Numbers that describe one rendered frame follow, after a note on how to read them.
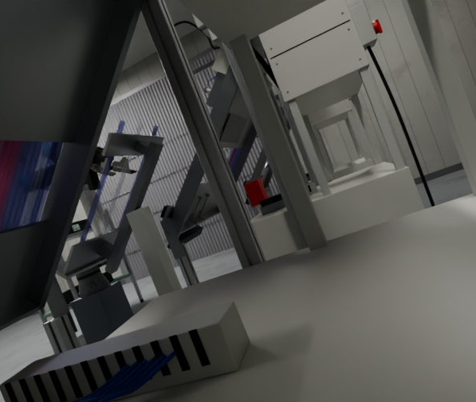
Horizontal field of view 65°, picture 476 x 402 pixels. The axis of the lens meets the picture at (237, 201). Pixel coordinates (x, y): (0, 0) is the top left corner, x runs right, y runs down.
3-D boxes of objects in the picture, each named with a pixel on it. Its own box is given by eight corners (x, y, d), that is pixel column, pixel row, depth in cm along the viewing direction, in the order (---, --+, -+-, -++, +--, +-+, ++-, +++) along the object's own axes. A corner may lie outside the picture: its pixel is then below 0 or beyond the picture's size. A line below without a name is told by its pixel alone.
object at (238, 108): (213, 151, 151) (202, 145, 152) (249, 151, 214) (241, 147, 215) (245, 70, 143) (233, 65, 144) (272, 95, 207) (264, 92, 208)
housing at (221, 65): (243, 82, 144) (211, 68, 147) (265, 99, 191) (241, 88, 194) (251, 61, 142) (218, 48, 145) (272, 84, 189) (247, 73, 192)
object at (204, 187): (175, 229, 159) (169, 226, 160) (221, 206, 223) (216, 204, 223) (191, 188, 155) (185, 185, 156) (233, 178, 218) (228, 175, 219)
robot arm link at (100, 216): (100, 266, 196) (60, 167, 193) (128, 254, 200) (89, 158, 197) (99, 269, 185) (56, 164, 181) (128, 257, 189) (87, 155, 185)
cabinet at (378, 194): (297, 369, 151) (241, 226, 150) (309, 302, 218) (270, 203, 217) (470, 329, 133) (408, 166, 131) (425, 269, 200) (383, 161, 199)
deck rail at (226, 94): (178, 235, 157) (165, 229, 158) (179, 234, 159) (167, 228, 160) (244, 69, 142) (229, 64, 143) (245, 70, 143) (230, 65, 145)
